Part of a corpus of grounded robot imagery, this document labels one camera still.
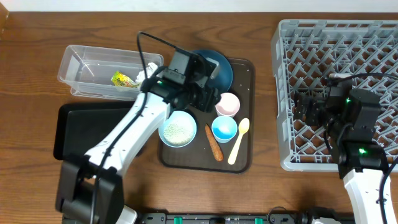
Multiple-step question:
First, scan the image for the dark brown serving tray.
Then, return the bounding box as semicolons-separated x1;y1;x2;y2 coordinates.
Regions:
158;58;255;174

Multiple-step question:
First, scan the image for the orange carrot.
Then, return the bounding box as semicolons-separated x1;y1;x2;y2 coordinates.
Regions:
205;124;223;162

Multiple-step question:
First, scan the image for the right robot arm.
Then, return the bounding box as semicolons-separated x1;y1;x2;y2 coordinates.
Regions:
294;89;397;223

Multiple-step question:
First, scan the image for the dark blue plate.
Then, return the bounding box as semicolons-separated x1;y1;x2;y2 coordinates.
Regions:
193;49;233;93

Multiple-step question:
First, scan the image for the light blue bowl with rice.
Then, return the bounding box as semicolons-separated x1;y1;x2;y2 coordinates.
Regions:
158;111;197;147

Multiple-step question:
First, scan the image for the white tissue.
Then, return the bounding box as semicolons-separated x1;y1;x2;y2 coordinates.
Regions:
135;62;158;84

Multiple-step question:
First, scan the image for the blue cup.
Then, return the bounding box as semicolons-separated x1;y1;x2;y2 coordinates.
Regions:
211;116;238;143

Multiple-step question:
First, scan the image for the yellow green snack wrapper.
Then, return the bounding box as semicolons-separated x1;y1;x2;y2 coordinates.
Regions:
111;71;140;88

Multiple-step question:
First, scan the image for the pink cup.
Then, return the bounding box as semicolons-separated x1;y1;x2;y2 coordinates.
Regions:
215;93;240;118

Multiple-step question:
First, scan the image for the yellow plastic spoon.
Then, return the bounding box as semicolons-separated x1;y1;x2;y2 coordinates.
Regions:
228;118;250;165

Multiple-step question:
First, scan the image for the grey dishwasher rack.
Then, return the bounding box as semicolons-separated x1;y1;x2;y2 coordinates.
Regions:
271;20;397;172

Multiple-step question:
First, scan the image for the black bin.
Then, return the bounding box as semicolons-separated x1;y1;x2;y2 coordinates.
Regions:
53;101;133;160

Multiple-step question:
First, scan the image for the clear plastic bin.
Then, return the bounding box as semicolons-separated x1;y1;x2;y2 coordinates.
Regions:
57;44;164;101

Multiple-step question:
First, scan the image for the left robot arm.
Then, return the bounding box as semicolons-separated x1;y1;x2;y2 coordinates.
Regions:
55;54;221;223

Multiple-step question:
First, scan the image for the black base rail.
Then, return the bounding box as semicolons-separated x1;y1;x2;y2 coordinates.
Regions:
137;208;355;224

